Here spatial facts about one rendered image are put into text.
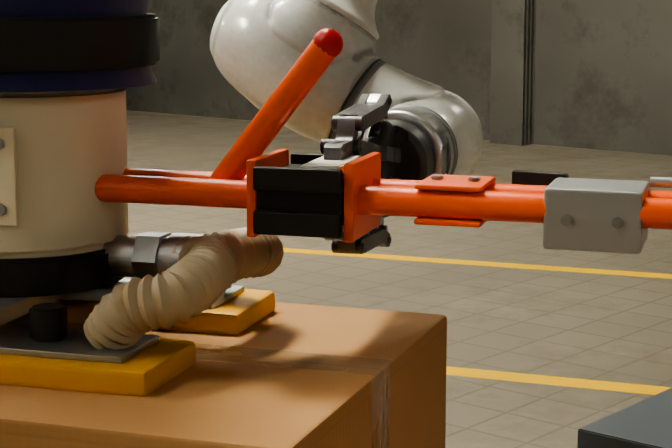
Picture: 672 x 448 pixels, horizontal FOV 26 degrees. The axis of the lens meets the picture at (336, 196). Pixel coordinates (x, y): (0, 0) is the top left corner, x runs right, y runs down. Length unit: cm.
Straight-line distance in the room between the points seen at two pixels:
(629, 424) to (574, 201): 67
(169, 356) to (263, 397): 9
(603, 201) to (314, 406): 25
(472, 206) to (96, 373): 29
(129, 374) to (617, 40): 1003
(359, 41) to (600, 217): 44
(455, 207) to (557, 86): 1021
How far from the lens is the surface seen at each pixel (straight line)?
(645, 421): 170
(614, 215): 105
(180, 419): 99
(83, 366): 106
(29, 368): 108
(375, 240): 121
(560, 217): 105
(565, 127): 1125
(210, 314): 122
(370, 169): 111
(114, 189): 115
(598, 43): 1107
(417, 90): 139
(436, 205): 107
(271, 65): 140
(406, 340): 120
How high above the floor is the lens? 124
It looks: 8 degrees down
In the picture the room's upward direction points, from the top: straight up
